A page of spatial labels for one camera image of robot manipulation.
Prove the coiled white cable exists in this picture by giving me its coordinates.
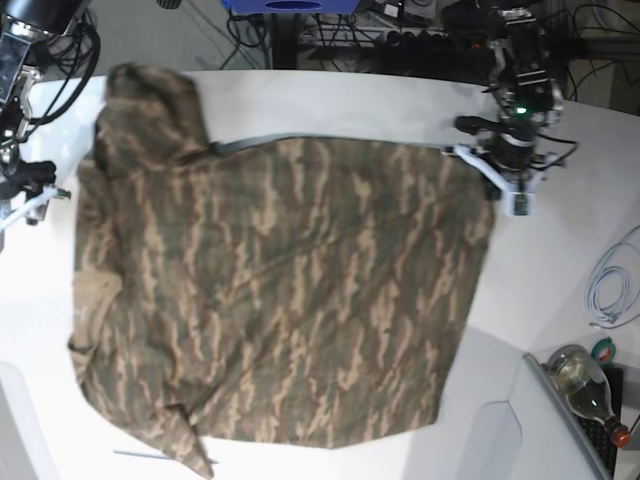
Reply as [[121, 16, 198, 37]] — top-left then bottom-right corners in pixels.
[[585, 230, 640, 330]]

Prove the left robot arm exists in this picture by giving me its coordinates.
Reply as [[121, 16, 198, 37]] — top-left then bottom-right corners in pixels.
[[440, 1, 564, 217]]

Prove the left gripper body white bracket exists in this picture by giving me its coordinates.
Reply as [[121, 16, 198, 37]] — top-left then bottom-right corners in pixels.
[[443, 114, 568, 217]]

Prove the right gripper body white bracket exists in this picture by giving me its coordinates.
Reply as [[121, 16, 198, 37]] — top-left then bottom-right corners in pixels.
[[1, 160, 70, 230]]

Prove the blue box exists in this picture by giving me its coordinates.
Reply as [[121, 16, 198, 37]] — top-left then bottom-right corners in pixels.
[[222, 0, 359, 15]]

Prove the green tape roll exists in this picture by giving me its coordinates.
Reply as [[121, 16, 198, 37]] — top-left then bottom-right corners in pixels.
[[591, 337, 617, 365]]

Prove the clear plastic bottle red cap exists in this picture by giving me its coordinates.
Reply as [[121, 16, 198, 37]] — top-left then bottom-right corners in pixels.
[[546, 344, 631, 449]]

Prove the black power strip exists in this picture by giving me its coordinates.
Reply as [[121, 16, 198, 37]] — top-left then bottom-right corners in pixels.
[[383, 30, 449, 53]]

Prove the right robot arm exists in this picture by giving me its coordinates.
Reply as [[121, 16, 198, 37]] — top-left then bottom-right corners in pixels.
[[1, 1, 101, 231]]

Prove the camouflage t-shirt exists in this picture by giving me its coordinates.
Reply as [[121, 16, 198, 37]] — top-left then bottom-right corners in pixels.
[[68, 64, 494, 479]]

